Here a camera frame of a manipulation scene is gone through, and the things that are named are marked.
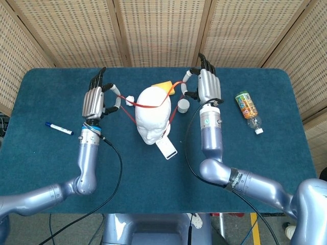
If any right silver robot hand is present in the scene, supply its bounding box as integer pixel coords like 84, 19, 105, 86
180, 53, 225, 105

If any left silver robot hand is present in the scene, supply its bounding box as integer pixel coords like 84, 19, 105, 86
81, 66, 121, 120

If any orange lanyard strap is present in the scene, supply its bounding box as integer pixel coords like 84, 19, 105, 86
116, 81, 187, 136

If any white ID card holder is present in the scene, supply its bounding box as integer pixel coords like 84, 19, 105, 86
155, 135, 178, 161

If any white foam mannequin head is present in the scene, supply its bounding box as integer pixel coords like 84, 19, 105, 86
134, 86, 172, 145

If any small white jar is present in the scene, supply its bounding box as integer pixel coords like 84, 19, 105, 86
177, 99, 191, 114

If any white marker with blue cap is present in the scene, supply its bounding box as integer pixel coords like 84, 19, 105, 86
45, 121, 75, 136

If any orange juice plastic bottle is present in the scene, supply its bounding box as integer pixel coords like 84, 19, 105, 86
235, 90, 264, 135

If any yellow sponge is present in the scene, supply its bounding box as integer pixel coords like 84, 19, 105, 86
150, 80, 177, 96

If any teal carpet table cover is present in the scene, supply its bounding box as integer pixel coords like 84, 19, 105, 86
0, 67, 323, 214

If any woven bamboo screen panel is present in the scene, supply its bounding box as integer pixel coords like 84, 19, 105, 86
195, 0, 319, 68
112, 0, 213, 68
6, 0, 130, 69
0, 0, 56, 117
262, 0, 327, 179

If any white perforated plate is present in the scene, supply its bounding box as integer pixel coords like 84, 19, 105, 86
193, 214, 204, 230

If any blue-grey robot torso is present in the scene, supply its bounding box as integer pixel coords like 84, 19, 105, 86
102, 213, 213, 245

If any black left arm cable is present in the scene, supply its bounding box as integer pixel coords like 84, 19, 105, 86
38, 122, 123, 245

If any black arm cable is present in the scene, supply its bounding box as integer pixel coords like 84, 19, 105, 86
184, 100, 281, 245
38, 122, 123, 245

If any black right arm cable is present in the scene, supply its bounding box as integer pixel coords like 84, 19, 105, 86
184, 100, 281, 245

